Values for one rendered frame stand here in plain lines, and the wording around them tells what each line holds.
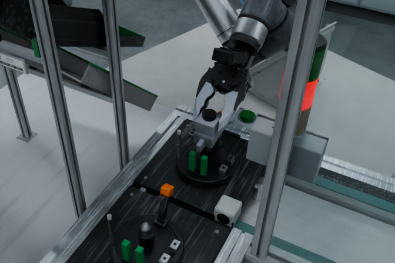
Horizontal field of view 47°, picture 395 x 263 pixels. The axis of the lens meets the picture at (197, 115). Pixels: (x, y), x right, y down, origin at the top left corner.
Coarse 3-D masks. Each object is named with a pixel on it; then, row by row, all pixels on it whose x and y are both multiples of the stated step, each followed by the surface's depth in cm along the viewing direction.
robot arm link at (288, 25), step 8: (288, 16) 104; (280, 24) 103; (288, 24) 104; (272, 32) 105; (280, 32) 105; (288, 32) 105; (272, 40) 108; (280, 40) 107; (288, 40) 107; (264, 48) 109; (272, 48) 109; (280, 48) 109; (264, 56) 111
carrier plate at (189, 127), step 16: (192, 128) 114; (176, 144) 109; (240, 144) 110; (160, 160) 105; (240, 160) 106; (144, 176) 101; (160, 176) 101; (176, 176) 101; (240, 176) 102; (256, 176) 102; (176, 192) 98; (192, 192) 98; (208, 192) 98; (224, 192) 98; (240, 192) 99; (192, 208) 96; (208, 208) 95; (224, 224) 94
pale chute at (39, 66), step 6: (0, 30) 103; (6, 30) 104; (6, 36) 105; (12, 36) 106; (18, 36) 107; (12, 42) 107; (18, 42) 108; (24, 42) 110; (30, 42) 111; (30, 48) 96; (12, 54) 98; (30, 60) 97; (36, 66) 99; (42, 66) 101; (66, 78) 108
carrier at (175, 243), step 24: (144, 192) 98; (120, 216) 93; (144, 216) 90; (168, 216) 93; (192, 216) 93; (96, 240) 88; (120, 240) 86; (144, 240) 82; (168, 240) 86; (192, 240) 89; (216, 240) 89
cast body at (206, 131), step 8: (208, 112) 95; (216, 112) 96; (200, 120) 94; (208, 120) 94; (216, 120) 94; (200, 128) 95; (208, 128) 94; (216, 128) 95; (200, 136) 96; (208, 136) 95; (216, 136) 97; (200, 144) 95; (208, 144) 96
